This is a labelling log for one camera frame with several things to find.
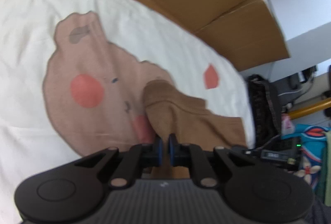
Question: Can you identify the gold round table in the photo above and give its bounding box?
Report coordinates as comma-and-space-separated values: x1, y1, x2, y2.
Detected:
288, 98, 331, 120

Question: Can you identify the brown printed t-shirt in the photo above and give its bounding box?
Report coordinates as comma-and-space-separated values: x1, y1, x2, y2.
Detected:
143, 80, 247, 179

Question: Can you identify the black bag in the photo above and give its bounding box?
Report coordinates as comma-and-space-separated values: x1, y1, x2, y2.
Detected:
273, 66, 317, 106

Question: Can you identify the folded black garment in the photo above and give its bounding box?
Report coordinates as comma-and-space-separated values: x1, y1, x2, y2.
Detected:
247, 75, 282, 147

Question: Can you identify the cream bear print bedsheet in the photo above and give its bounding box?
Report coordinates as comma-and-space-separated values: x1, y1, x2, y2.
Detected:
1, 0, 255, 223

